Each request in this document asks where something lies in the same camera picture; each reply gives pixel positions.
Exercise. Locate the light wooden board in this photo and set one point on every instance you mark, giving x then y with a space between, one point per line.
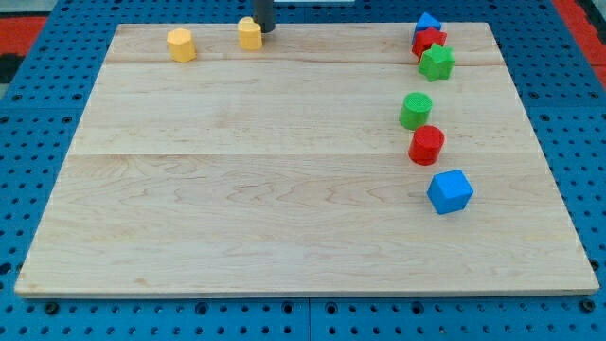
285 172

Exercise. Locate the red cylinder block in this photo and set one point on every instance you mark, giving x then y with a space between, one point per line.
426 144

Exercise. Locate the green cylinder block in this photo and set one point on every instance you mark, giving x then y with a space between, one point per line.
415 110

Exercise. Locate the yellow heart block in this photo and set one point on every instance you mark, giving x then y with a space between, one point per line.
249 33

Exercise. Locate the blue cube block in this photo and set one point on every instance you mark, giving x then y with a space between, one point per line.
449 191

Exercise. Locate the dark grey robot pusher rod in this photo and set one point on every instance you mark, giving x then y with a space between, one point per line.
264 14

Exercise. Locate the yellow hexagon block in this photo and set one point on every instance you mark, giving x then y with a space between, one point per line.
181 45

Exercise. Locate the green star block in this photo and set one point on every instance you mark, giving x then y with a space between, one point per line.
437 62

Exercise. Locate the red star block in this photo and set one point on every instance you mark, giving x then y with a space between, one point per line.
424 39

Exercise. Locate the blue triangle block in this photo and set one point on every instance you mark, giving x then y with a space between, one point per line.
425 21

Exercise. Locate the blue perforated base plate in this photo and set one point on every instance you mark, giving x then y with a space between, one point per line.
39 113

